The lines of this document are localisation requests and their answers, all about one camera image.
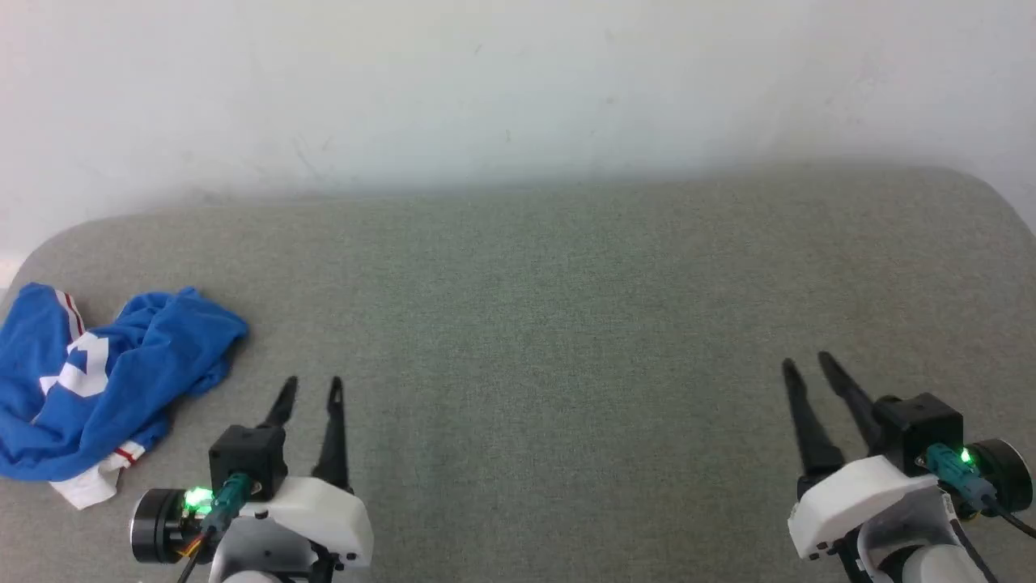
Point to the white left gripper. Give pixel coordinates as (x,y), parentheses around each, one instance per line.
(324,518)

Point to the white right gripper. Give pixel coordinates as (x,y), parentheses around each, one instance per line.
(842,502)

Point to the blue and white jersey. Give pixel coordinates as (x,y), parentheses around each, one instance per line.
(146,356)

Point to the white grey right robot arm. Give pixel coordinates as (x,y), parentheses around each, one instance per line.
(931,567)

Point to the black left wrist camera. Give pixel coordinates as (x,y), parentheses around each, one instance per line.
(243,453)

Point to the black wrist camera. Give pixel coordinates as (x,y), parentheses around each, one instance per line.
(243,453)
(919,429)

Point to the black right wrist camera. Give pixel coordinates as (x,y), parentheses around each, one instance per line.
(919,429)

